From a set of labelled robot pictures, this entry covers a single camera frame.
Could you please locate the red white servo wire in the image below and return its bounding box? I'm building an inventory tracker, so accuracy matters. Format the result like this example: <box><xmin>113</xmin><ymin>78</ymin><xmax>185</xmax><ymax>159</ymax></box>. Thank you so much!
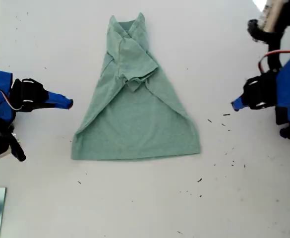
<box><xmin>0</xmin><ymin>85</ymin><xmax>22</xmax><ymax>112</ymax></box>
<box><xmin>258</xmin><ymin>50</ymin><xmax>290</xmax><ymax>74</ymax></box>

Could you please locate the green t-shirt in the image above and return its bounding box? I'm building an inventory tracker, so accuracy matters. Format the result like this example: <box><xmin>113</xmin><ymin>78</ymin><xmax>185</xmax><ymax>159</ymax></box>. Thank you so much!
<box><xmin>71</xmin><ymin>11</ymin><xmax>201</xmax><ymax>161</ymax></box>

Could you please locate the black camera stalk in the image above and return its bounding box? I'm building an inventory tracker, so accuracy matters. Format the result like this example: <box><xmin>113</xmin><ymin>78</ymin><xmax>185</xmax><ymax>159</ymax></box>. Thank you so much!
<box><xmin>267</xmin><ymin>37</ymin><xmax>284</xmax><ymax>72</ymax></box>
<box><xmin>9</xmin><ymin>133</ymin><xmax>27</xmax><ymax>162</ymax></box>

